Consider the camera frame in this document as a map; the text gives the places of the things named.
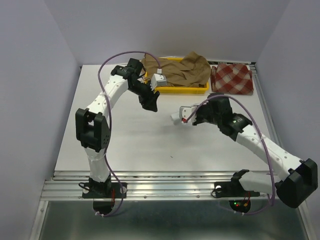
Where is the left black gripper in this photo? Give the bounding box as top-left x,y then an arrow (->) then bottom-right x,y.
128,80 -> 160,113

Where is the red plaid skirt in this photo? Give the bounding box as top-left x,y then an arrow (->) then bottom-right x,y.
210,63 -> 254,96

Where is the brown skirt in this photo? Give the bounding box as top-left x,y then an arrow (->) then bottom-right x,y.
137,51 -> 212,89

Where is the white skirt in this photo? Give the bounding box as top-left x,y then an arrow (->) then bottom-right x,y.
170,112 -> 186,126

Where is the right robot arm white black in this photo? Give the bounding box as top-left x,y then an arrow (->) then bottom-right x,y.
187,93 -> 318,209

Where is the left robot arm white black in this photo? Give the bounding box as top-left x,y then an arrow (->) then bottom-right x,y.
75,58 -> 167,199

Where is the yellow plastic tray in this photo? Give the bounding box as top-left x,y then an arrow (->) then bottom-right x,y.
155,57 -> 210,95

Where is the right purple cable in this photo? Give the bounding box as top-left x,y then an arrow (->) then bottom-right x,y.
183,95 -> 278,216

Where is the purple cable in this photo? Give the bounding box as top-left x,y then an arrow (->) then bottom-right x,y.
94,50 -> 163,218
183,95 -> 278,216

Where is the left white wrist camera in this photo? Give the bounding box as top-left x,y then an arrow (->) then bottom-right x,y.
150,73 -> 167,91

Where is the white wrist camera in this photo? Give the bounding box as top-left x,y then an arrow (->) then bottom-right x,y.
179,105 -> 198,123
150,73 -> 167,91

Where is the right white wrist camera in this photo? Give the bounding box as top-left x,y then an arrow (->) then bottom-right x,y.
179,105 -> 198,123

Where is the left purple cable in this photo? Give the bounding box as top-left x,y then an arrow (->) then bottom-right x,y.
94,50 -> 163,218

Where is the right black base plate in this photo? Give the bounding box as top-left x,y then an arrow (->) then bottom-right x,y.
211,181 -> 260,199

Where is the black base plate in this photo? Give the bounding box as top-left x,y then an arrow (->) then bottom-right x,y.
211,181 -> 260,199
81,182 -> 127,199

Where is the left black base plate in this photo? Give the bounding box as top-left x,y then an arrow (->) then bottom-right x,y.
81,182 -> 127,199

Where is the aluminium frame rail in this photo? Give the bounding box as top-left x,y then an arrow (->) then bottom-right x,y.
39,171 -> 307,201

